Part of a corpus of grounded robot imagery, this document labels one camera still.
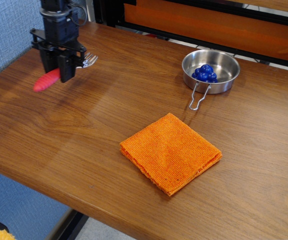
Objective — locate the black metal frame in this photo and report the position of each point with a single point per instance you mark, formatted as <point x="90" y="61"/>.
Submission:
<point x="112" y="13"/>

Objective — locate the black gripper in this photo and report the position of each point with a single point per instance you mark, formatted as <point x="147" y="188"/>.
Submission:
<point x="60" y="34"/>

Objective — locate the orange object at corner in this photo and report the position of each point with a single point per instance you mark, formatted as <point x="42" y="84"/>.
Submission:
<point x="1" y="235"/>

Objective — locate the orange panel behind table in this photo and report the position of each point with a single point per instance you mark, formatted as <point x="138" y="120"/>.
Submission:
<point x="229" y="30"/>

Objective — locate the red handled metal fork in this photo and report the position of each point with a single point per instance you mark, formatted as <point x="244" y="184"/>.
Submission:
<point x="51" y="77"/>

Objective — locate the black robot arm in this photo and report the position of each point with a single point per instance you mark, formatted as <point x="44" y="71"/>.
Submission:
<point x="64" y="3"/>

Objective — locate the black table leg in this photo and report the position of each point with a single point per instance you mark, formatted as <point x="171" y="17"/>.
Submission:
<point x="69" y="226"/>

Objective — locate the folded orange cloth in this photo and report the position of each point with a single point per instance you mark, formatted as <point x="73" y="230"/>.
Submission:
<point x="170" y="153"/>

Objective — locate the blue toy grape bunch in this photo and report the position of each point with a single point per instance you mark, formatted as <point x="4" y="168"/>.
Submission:
<point x="205" y="73"/>

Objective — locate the small steel pan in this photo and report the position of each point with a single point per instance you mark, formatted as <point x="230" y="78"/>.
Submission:
<point x="224" y="65"/>

